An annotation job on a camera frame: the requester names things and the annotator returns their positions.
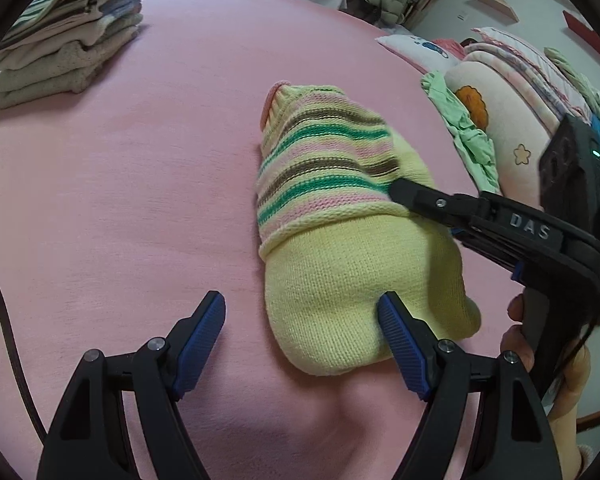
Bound black cable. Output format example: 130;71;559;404
0;253;48;446

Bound stack of folded beige clothes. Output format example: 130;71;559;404
0;0;143;108

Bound right hand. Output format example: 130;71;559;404
499;291;592;430

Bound red wall shelf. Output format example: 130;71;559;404
562;11;600;55

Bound pink cartoon pillow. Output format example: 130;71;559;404
375;35;465;74

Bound pink bed blanket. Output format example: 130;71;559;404
0;0;474;479

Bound wooden wall shelf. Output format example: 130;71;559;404
477;0;519;23

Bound green crumpled garment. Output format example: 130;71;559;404
420;70;501;194

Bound folded striped pink blankets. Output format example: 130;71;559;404
464;27;600;133

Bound pink rolled flower quilt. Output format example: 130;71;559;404
444;62;550;209

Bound yellow striped knit sweater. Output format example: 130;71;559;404
256;82;481;376

